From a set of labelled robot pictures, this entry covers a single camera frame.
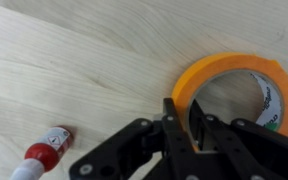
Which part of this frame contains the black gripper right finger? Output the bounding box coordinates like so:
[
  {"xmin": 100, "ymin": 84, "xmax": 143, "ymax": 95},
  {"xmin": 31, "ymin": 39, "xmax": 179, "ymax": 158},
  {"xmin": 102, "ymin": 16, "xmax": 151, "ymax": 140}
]
[{"xmin": 188, "ymin": 99, "xmax": 288, "ymax": 180}]

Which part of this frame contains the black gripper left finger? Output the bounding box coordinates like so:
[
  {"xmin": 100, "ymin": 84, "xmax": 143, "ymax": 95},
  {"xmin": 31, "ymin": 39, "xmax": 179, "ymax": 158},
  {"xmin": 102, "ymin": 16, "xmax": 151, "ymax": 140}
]
[{"xmin": 68, "ymin": 97, "xmax": 215, "ymax": 180}]

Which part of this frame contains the orange masking tape roll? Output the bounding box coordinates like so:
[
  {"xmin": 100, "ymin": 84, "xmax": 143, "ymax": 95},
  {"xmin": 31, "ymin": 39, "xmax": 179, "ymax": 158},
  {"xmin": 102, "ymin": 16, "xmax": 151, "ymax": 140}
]
[{"xmin": 170, "ymin": 51, "xmax": 288, "ymax": 153}]

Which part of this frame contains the red capped glue bottle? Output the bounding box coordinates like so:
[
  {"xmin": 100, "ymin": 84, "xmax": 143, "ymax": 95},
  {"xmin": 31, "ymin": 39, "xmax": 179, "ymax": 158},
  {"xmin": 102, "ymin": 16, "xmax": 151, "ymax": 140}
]
[{"xmin": 8, "ymin": 125, "xmax": 75, "ymax": 180}]

